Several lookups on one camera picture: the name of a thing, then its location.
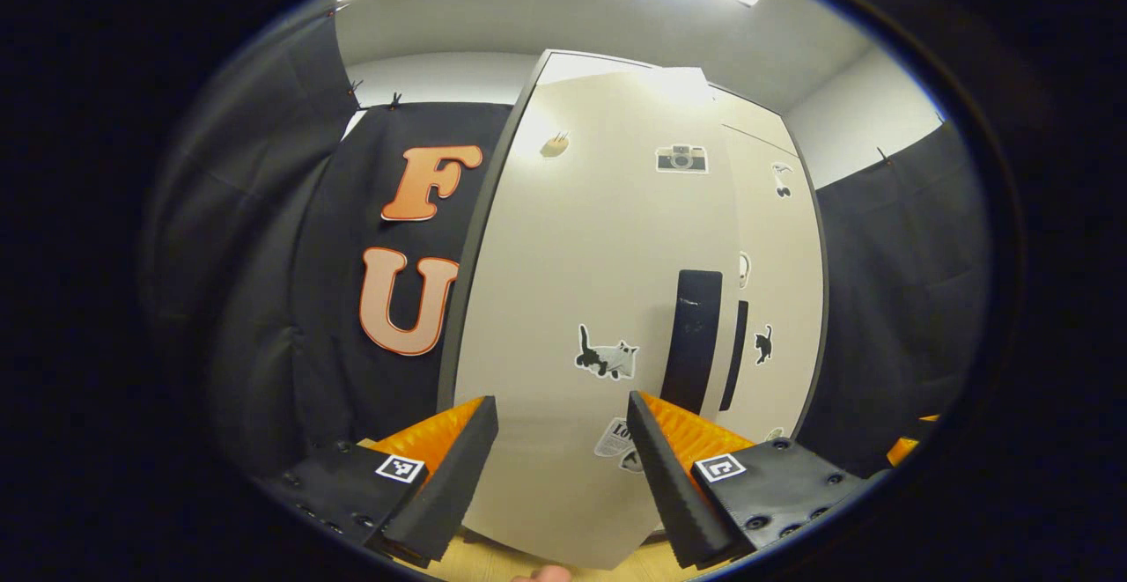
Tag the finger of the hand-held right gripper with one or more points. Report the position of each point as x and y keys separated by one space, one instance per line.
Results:
x=902 y=450

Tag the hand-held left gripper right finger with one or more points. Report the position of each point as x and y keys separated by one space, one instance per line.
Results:
x=669 y=494

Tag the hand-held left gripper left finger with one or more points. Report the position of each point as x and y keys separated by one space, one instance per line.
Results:
x=458 y=476

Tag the white cabinet door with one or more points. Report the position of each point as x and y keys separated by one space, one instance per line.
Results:
x=784 y=247
x=572 y=256

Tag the white shoe cabinet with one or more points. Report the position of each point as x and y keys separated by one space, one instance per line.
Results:
x=493 y=212

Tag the black backdrop cloth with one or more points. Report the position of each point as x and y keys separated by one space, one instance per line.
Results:
x=264 y=300

